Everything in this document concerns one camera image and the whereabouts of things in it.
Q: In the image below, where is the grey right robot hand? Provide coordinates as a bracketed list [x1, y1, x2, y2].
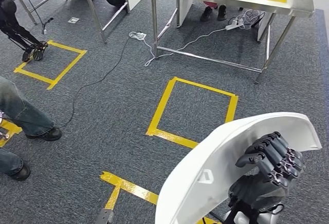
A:
[227, 131, 304, 216]

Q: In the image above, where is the white plastic body panel part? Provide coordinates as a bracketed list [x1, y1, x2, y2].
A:
[155, 112, 322, 224]

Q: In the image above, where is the yellow floor tape outline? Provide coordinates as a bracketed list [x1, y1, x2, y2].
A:
[0, 119, 23, 148]
[13, 40, 88, 91]
[146, 77, 239, 150]

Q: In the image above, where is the white power strip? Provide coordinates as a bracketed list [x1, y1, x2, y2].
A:
[225, 17, 244, 31]

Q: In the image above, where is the grey metal robot foot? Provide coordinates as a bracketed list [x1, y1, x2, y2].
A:
[95, 209, 114, 224]

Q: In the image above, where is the white power adapter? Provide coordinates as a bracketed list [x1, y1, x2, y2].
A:
[129, 31, 147, 42]

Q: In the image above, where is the white desk with steel legs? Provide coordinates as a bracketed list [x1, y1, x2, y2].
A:
[56, 0, 129, 45]

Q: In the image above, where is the black articulated equipment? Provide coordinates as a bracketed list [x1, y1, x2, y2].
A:
[0, 0, 49, 63]

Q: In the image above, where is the white cable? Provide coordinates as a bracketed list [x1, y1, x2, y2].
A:
[144, 8, 266, 68]

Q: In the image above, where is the black floor cable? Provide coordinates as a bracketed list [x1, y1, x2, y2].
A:
[57, 39, 131, 129]

